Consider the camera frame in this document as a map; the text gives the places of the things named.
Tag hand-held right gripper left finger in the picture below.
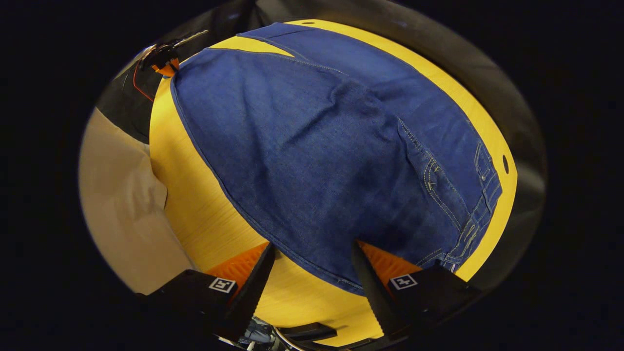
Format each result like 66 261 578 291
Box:
138 242 277 342

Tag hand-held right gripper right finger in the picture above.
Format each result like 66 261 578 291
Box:
352 240 483 342

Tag blue denim jeans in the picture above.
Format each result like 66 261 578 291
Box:
171 22 503 296

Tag person's beige clothing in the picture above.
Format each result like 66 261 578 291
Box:
78 107 198 295

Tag red and black cable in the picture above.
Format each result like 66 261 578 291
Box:
133 61 155 103

